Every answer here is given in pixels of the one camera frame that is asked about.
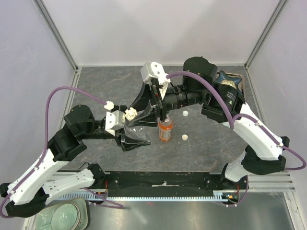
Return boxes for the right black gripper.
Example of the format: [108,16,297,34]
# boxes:
[125,78,207,128]

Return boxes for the cream bottle cap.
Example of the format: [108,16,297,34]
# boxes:
[125,107,138,121]

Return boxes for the orange drink bottle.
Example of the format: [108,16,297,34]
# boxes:
[158,115,173,141]

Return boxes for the clear bottle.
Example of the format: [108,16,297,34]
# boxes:
[125,118,153,142]

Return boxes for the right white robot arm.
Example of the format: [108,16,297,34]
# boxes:
[126,57,289,189]

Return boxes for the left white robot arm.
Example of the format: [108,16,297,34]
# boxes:
[0,105,151,219]

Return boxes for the far white bottle cap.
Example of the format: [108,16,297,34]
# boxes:
[182,110,189,117]

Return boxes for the white bottle cap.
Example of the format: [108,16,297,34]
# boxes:
[182,134,188,140]
[182,110,189,117]

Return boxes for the middle white bottle cap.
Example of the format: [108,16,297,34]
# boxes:
[182,134,188,140]

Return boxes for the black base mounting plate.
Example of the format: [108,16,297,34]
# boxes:
[78,171,243,191]

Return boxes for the blue star-shaped dish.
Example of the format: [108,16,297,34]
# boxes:
[215,70,241,89]

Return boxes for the small patterned bowl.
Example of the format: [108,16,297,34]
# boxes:
[220,80,236,89]

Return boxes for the metal tray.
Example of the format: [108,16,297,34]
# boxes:
[224,72,246,96]

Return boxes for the green ceramic plate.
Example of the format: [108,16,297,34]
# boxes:
[35,198,90,230]

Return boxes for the green ceramic bowl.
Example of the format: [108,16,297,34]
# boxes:
[51,203,80,230]

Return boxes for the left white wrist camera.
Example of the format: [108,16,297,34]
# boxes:
[104,101,125,136]

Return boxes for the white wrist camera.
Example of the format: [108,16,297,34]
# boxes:
[141,62,171,100]
[104,101,125,136]

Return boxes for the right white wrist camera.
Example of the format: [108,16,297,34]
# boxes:
[141,62,171,100]

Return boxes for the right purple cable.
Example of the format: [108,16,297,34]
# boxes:
[166,71,301,171]

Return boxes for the purple cable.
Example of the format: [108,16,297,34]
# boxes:
[0,86,125,219]
[166,71,301,171]

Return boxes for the slotted cable duct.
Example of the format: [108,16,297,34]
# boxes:
[56,190,238,202]

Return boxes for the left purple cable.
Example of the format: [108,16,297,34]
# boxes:
[0,86,125,219]

